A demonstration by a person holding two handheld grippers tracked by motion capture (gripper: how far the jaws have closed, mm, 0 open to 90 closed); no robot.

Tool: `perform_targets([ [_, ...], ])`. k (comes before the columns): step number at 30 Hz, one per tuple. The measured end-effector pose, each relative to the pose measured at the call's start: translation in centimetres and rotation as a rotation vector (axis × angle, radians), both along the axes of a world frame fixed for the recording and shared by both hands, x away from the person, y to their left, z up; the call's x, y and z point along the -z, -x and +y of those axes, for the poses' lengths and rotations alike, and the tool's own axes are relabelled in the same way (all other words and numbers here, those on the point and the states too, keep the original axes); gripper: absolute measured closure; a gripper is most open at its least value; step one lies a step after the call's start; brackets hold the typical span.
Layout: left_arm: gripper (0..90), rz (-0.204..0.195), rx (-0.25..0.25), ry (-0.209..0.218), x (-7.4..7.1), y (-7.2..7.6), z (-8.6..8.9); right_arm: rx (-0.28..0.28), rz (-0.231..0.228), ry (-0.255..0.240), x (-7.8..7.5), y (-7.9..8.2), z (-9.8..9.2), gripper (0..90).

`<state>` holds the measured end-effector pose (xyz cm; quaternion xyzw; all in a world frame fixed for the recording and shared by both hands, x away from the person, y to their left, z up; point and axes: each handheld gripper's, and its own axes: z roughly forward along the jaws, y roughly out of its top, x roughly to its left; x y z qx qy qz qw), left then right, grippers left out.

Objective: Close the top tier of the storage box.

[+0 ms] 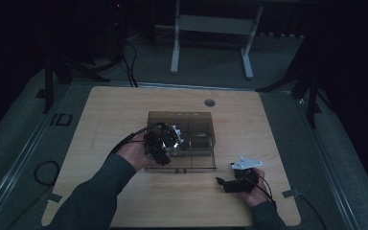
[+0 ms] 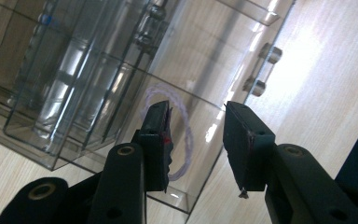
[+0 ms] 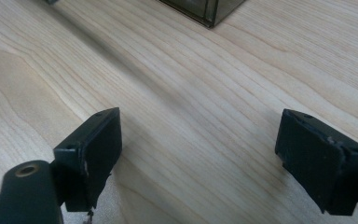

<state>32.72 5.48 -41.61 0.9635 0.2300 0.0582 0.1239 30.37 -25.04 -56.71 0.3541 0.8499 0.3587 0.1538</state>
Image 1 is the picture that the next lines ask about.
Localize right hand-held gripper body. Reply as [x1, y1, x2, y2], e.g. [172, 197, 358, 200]
[230, 155, 265, 194]

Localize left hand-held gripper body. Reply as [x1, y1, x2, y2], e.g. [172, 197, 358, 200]
[143, 122, 185, 151]

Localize brown translucent drawer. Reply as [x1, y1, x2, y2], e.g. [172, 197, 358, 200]
[144, 137, 218, 174]

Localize brown translucent drawer box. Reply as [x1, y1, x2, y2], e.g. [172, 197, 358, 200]
[147, 110, 217, 151]

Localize person's left hand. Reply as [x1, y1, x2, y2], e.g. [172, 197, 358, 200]
[116, 139, 157, 173]

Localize person's right hand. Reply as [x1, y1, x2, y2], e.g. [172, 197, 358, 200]
[236, 167, 271, 208]

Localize grey tape piece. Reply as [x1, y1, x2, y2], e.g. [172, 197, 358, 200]
[46, 192, 64, 204]
[281, 188, 301, 199]

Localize black metal stand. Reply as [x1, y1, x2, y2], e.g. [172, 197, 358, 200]
[41, 52, 111, 115]
[256, 61, 323, 129]

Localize right hand-held gripper cable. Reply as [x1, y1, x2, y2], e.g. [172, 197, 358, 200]
[244, 175, 278, 211]

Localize hand-held gripper cable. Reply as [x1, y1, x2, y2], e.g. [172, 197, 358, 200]
[244, 175, 278, 211]
[106, 122, 165, 161]

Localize left hand-held gripper cable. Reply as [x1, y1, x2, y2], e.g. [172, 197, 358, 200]
[106, 122, 165, 161]

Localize black floor cables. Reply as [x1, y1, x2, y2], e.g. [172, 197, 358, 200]
[120, 40, 140, 88]

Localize black looped floor cable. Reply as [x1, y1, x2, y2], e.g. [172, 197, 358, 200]
[33, 160, 61, 188]

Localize white desk frame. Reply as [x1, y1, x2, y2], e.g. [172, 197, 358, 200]
[170, 0, 265, 81]

